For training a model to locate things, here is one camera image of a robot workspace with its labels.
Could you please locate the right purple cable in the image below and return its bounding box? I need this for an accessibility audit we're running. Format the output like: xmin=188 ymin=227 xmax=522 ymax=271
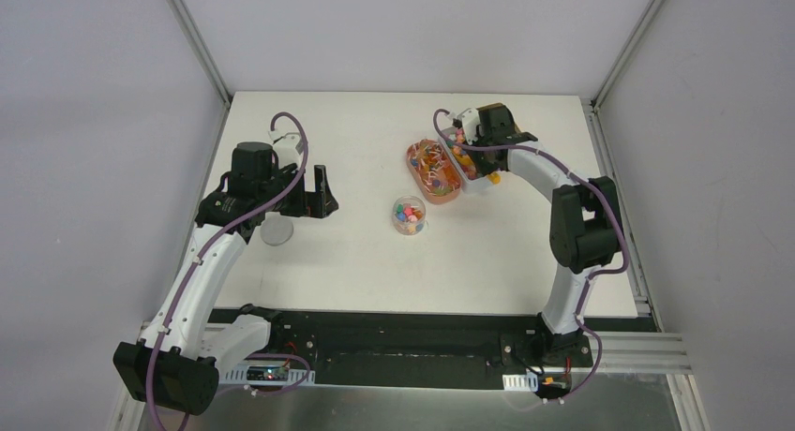
xmin=432 ymin=108 xmax=632 ymax=410

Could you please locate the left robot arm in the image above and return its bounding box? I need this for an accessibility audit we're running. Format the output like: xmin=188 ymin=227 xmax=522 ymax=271
xmin=112 ymin=137 xmax=338 ymax=416

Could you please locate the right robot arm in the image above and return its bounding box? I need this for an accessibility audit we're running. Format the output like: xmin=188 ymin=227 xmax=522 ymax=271
xmin=456 ymin=103 xmax=626 ymax=365

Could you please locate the clear jar lid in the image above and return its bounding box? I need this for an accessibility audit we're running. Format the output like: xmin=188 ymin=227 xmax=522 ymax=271
xmin=260 ymin=215 xmax=294 ymax=246

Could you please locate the clear plastic jar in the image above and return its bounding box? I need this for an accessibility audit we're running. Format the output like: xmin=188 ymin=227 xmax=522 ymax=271
xmin=391 ymin=196 xmax=427 ymax=235

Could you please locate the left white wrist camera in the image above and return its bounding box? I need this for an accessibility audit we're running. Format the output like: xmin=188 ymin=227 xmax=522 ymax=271
xmin=268 ymin=130 xmax=304 ymax=168

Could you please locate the yellow plastic scoop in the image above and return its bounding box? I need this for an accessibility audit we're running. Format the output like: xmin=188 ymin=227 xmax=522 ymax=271
xmin=486 ymin=172 xmax=501 ymax=185

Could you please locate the aluminium frame rail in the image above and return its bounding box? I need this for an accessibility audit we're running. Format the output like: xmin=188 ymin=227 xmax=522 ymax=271
xmin=121 ymin=328 xmax=694 ymax=379

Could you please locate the purple cable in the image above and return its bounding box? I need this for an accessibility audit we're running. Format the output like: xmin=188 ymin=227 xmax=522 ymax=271
xmin=432 ymin=108 xmax=632 ymax=410
xmin=143 ymin=111 xmax=312 ymax=431

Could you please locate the white tray of star candies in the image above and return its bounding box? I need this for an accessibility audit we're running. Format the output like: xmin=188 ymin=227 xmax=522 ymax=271
xmin=438 ymin=126 xmax=496 ymax=194

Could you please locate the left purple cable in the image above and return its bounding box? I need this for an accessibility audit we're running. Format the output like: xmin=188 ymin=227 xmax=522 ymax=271
xmin=143 ymin=111 xmax=312 ymax=431

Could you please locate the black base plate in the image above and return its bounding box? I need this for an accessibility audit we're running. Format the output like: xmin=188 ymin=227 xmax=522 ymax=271
xmin=210 ymin=305 xmax=594 ymax=390

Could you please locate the orange tray of lollipops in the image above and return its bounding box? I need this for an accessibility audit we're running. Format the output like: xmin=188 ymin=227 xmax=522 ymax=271
xmin=405 ymin=139 xmax=462 ymax=205

